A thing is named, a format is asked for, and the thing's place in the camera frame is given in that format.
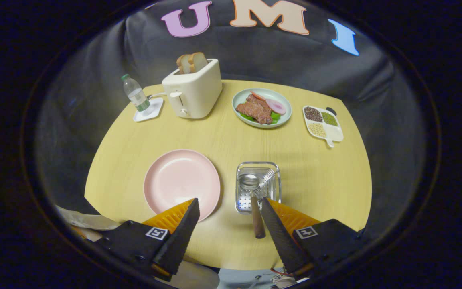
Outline brown meat slices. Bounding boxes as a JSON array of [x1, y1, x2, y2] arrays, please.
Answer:
[[236, 94, 274, 124]]

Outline white round object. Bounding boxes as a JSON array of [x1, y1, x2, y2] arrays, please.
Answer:
[[171, 261, 220, 289]]

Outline white toaster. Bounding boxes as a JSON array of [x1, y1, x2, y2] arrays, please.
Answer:
[[162, 59, 223, 119]]

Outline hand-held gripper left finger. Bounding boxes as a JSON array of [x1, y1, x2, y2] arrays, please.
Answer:
[[95, 198, 200, 281]]

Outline white square coaster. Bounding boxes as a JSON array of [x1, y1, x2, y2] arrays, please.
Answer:
[[133, 98, 164, 122]]

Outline green lettuce leaf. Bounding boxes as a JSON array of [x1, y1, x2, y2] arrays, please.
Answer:
[[240, 112, 282, 124]]

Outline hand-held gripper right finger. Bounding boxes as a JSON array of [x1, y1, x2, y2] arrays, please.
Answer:
[[261, 197, 366, 277]]

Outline metal spoon wooden handle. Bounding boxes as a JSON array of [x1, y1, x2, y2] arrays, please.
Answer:
[[239, 173, 266, 239]]

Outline pale green plate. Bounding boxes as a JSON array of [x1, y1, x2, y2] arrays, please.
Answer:
[[231, 88, 292, 128]]

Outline white divided grain dish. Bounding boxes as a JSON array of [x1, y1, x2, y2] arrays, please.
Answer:
[[302, 105, 344, 148]]

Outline clear water bottle green cap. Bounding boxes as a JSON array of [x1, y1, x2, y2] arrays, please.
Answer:
[[121, 74, 151, 112]]

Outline metal wire basket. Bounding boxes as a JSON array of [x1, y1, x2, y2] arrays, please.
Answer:
[[235, 161, 282, 215]]

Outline pink plate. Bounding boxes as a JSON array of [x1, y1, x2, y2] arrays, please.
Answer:
[[143, 149, 221, 222]]

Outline pink ham slice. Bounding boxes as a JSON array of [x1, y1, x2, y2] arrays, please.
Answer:
[[265, 99, 287, 115]]

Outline beige cloth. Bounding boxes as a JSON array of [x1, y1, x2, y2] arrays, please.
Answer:
[[57, 206, 121, 231]]

